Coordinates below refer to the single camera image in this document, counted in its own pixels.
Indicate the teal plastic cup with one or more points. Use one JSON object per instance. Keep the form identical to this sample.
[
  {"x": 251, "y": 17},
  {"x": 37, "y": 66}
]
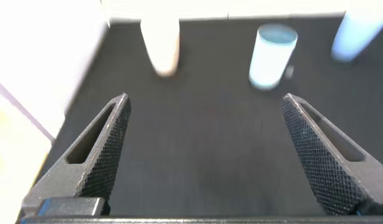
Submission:
[{"x": 270, "y": 59}]

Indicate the light blue plastic cup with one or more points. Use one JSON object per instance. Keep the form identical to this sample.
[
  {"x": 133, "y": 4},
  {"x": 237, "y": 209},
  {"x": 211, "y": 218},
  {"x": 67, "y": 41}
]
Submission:
[{"x": 353, "y": 37}]

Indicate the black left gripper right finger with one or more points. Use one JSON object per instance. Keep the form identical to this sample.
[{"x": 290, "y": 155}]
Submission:
[{"x": 328, "y": 161}]

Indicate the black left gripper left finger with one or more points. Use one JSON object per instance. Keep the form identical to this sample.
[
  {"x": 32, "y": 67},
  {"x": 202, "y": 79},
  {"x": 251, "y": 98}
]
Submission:
[{"x": 94, "y": 161}]

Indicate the beige plastic cup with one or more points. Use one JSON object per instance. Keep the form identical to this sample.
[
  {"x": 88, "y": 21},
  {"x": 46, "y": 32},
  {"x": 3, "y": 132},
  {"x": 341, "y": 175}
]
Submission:
[{"x": 161, "y": 46}]

